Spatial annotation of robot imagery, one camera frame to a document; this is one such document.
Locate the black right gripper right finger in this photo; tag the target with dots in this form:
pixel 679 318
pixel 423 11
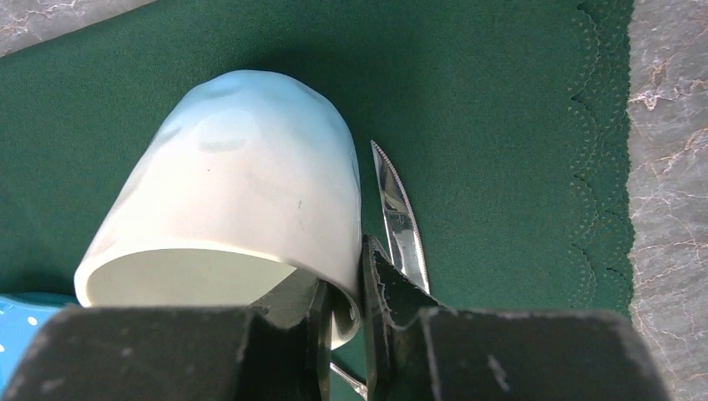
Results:
pixel 418 349

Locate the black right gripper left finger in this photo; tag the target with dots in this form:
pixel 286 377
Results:
pixel 275 349

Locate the black handled knife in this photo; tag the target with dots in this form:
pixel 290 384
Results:
pixel 403 235

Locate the white blue mug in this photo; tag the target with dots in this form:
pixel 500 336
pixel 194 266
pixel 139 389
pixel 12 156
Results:
pixel 252 177

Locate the dark green cloth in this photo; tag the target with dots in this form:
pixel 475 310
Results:
pixel 506 120

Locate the blue polka dot plate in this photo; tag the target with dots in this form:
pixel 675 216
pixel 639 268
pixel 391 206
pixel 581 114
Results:
pixel 22 316

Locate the silver spoon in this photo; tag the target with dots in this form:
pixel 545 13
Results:
pixel 359 387

